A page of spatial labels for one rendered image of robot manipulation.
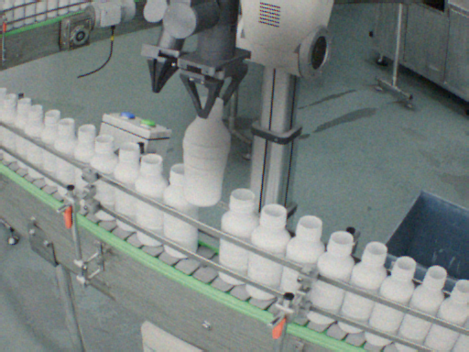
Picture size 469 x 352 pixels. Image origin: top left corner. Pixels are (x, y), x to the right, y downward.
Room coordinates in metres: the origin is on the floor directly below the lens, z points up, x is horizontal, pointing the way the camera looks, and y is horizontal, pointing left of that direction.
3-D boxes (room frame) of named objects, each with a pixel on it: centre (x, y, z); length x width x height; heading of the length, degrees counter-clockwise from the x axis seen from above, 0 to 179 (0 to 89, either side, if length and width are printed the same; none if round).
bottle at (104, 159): (1.02, 0.24, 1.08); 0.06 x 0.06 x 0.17
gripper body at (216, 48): (0.89, 0.04, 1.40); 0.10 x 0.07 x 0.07; 148
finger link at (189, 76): (0.88, 0.04, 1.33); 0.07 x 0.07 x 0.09; 58
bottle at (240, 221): (0.87, -0.02, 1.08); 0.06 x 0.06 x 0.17
